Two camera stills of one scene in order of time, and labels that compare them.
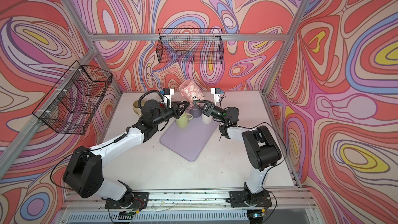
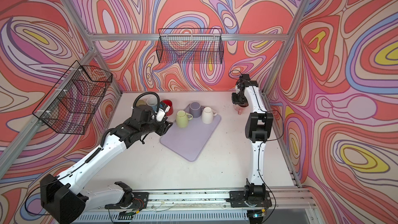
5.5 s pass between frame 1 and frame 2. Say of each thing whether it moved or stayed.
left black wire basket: stayed
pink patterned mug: moved
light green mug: stayed
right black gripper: moved
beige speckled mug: stayed
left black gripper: moved
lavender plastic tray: stayed
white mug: stayed
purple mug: stayed
